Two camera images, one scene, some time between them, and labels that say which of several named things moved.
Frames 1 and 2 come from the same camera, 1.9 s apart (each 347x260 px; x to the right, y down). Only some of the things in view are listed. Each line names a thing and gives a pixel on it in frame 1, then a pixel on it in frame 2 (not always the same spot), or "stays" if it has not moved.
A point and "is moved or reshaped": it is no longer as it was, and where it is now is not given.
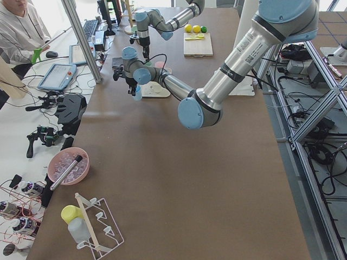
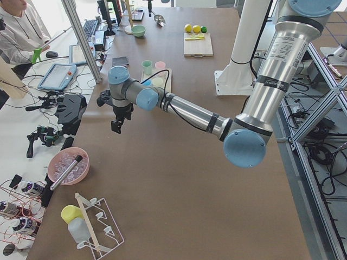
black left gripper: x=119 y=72 to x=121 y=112
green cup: x=149 y=64 stays
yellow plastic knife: x=190 y=39 stays
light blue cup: x=138 y=92 is moved or reshaped
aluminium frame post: x=70 y=7 stays
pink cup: x=159 y=64 stays
